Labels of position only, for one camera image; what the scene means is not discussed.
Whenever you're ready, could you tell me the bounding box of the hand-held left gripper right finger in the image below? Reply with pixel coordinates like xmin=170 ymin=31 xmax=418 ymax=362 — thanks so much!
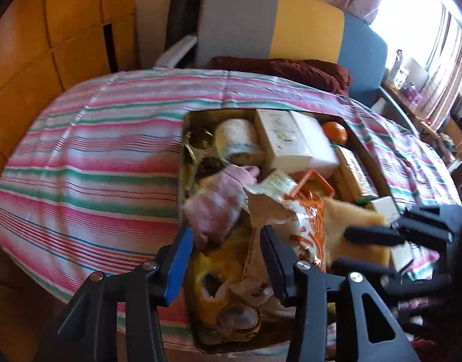
xmin=260 ymin=225 xmax=416 ymax=362

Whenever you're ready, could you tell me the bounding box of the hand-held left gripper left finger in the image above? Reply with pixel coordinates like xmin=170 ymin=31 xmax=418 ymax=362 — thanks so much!
xmin=39 ymin=224 xmax=195 ymax=362

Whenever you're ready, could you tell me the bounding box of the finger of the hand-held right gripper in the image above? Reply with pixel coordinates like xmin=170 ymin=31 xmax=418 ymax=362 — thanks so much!
xmin=344 ymin=224 xmax=407 ymax=247
xmin=334 ymin=257 xmax=399 ymax=277

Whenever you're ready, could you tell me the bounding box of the yellow sponge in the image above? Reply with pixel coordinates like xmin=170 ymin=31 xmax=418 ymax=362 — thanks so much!
xmin=323 ymin=198 xmax=390 ymax=266

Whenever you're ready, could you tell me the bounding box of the pink striped sock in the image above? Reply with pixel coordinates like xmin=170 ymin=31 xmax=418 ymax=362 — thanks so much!
xmin=183 ymin=165 xmax=261 ymax=251

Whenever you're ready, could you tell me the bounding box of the orange plastic rack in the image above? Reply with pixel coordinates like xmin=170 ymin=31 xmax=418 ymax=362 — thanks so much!
xmin=285 ymin=170 xmax=336 ymax=200

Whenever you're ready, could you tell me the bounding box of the white foam block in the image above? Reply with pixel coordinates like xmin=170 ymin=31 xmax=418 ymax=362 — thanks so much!
xmin=289 ymin=110 xmax=341 ymax=176

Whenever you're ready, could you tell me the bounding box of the metal tin container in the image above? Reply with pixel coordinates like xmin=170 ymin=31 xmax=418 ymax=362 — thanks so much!
xmin=178 ymin=107 xmax=416 ymax=351

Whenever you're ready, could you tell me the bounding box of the cream cardboard box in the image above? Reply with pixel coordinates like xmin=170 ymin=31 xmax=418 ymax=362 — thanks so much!
xmin=253 ymin=109 xmax=314 ymax=170

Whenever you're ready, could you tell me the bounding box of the small white box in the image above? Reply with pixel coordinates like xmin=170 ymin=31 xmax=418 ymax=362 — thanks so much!
xmin=366 ymin=195 xmax=401 ymax=229

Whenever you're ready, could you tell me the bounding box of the orange white plastic bag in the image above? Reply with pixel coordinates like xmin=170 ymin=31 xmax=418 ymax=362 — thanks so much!
xmin=281 ymin=190 xmax=327 ymax=276

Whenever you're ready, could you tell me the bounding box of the yellow green foil packet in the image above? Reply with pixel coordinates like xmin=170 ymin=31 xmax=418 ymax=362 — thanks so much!
xmin=246 ymin=170 xmax=297 ymax=230

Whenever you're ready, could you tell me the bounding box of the orange fruit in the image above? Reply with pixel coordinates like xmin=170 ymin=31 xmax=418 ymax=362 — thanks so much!
xmin=322 ymin=121 xmax=348 ymax=146

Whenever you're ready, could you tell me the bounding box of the wooden desk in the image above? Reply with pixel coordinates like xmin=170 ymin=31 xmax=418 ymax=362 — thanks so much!
xmin=382 ymin=79 xmax=462 ymax=167

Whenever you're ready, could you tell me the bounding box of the metal tea strainer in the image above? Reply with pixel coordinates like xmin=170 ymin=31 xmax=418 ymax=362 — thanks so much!
xmin=184 ymin=126 xmax=216 ymax=159

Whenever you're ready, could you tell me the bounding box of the pink green striped tablecloth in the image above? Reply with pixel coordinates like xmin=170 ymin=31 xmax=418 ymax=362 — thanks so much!
xmin=0 ymin=66 xmax=462 ymax=332

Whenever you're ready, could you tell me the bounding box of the toilet paper roll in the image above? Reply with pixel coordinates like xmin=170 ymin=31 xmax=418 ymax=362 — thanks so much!
xmin=214 ymin=118 xmax=267 ymax=167

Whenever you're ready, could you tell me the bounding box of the purple packet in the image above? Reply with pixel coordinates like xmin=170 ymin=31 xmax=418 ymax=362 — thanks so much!
xmin=402 ymin=83 xmax=423 ymax=106

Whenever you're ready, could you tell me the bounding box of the pink checked curtain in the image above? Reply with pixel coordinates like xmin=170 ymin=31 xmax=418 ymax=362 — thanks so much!
xmin=419 ymin=26 xmax=462 ymax=121

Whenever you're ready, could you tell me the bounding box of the clear plastic jar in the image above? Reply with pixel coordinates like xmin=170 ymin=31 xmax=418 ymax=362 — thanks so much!
xmin=394 ymin=64 xmax=412 ymax=87

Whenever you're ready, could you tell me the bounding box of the dark red cloth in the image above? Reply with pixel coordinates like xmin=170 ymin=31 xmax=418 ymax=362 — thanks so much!
xmin=209 ymin=56 xmax=353 ymax=93

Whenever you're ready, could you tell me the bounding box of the grey yellow blue chair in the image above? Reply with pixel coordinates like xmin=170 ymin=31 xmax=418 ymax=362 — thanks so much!
xmin=153 ymin=0 xmax=420 ymax=136

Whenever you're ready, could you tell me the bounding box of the black panel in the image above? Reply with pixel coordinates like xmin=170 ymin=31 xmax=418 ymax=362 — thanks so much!
xmin=167 ymin=0 xmax=206 ymax=49

